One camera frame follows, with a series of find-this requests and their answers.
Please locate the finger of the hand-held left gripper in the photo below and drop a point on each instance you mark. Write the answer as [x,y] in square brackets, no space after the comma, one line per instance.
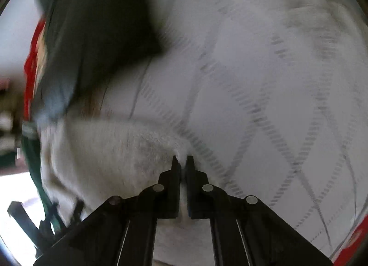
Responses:
[77,211]
[27,221]

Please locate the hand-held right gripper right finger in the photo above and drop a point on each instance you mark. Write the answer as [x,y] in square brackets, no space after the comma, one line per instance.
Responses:
[190,174]

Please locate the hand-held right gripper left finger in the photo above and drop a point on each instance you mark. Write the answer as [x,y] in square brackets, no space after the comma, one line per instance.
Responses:
[174,174]

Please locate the white fleece garment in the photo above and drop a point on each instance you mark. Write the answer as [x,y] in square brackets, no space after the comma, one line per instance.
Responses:
[115,150]

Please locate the white diamond-patterned bedsheet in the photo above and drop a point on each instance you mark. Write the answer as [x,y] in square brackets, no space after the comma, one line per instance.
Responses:
[258,67]

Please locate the dark cloth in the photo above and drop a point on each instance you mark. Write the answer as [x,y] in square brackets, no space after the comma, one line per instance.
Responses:
[100,24]

